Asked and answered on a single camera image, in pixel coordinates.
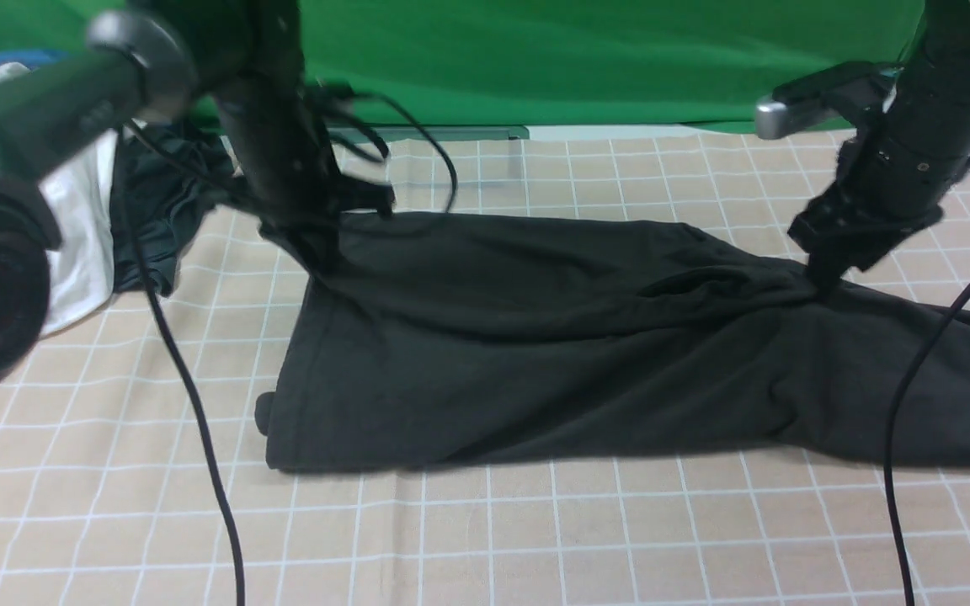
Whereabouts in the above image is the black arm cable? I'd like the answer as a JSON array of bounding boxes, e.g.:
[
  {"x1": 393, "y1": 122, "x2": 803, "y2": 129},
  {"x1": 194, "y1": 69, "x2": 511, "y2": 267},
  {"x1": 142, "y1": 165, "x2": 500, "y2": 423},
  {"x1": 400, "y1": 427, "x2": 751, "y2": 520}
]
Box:
[
  {"x1": 883, "y1": 223, "x2": 970, "y2": 606},
  {"x1": 119, "y1": 84, "x2": 459, "y2": 606}
]

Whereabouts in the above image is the green metal base bar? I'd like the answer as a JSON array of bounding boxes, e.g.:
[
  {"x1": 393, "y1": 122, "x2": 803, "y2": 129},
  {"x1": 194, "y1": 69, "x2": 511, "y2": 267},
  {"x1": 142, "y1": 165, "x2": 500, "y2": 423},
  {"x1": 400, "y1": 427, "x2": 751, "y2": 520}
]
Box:
[{"x1": 328, "y1": 125, "x2": 530, "y2": 143}]

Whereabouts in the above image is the green backdrop cloth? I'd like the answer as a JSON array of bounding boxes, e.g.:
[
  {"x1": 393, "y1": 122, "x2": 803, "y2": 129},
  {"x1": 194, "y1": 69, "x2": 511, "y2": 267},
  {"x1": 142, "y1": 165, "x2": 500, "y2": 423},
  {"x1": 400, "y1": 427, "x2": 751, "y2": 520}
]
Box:
[{"x1": 0, "y1": 1, "x2": 921, "y2": 138}]

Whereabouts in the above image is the white crumpled garment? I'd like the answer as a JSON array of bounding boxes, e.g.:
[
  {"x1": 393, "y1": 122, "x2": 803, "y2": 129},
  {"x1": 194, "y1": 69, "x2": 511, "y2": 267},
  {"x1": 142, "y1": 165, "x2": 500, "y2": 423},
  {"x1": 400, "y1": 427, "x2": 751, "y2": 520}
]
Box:
[{"x1": 0, "y1": 64, "x2": 120, "y2": 338}]

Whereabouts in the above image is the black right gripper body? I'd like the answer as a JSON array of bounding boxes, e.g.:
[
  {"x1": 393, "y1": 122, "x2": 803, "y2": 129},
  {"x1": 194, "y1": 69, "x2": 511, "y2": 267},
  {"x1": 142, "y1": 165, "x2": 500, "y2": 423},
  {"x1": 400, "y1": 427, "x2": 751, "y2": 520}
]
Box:
[{"x1": 786, "y1": 189, "x2": 943, "y2": 291}]

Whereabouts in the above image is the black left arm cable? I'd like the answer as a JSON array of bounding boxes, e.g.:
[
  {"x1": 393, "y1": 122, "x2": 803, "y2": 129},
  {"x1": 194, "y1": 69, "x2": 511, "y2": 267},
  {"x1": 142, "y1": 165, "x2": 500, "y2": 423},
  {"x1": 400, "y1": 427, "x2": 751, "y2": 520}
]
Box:
[{"x1": 119, "y1": 84, "x2": 459, "y2": 606}]

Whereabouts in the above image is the beige checkered tablecloth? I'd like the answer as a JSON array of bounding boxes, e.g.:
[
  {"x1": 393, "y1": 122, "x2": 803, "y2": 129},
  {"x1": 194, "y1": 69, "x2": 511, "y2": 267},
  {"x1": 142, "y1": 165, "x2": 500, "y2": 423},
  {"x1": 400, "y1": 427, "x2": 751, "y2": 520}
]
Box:
[{"x1": 0, "y1": 127, "x2": 970, "y2": 606}]

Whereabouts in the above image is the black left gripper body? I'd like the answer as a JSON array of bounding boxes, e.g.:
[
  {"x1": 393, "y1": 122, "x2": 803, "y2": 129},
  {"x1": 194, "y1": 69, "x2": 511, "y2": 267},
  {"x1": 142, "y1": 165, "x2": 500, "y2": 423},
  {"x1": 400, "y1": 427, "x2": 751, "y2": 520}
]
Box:
[{"x1": 237, "y1": 173, "x2": 394, "y2": 274}]

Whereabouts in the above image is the dark gray long-sleeve shirt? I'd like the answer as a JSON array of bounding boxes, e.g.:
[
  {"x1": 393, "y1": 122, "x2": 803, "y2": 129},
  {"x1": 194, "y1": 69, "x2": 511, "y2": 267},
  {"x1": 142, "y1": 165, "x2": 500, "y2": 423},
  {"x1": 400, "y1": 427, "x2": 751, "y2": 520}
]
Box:
[{"x1": 257, "y1": 212, "x2": 946, "y2": 473}]

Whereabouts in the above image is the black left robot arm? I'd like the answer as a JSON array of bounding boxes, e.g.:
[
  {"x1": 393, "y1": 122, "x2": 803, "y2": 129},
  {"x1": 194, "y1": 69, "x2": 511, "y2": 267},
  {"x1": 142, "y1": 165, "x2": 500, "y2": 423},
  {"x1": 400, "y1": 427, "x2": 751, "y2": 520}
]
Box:
[{"x1": 0, "y1": 1, "x2": 394, "y2": 380}]

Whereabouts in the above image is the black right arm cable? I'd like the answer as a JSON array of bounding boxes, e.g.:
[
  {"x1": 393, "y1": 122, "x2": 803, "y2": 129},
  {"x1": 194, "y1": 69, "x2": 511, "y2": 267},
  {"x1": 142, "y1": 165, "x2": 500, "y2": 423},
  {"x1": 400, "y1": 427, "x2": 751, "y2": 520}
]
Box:
[{"x1": 883, "y1": 223, "x2": 970, "y2": 606}]

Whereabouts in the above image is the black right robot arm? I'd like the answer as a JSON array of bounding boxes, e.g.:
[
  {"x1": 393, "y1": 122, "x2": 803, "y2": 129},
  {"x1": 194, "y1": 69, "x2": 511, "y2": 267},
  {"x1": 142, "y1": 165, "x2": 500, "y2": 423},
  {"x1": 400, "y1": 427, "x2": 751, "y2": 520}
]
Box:
[{"x1": 771, "y1": 1, "x2": 970, "y2": 291}]

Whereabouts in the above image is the dark gray crumpled garment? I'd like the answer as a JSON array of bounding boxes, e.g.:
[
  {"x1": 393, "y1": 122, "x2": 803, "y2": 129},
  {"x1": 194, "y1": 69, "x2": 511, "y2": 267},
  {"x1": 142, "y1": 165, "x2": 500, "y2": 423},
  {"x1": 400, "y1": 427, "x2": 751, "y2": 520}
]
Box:
[{"x1": 110, "y1": 122, "x2": 232, "y2": 298}]

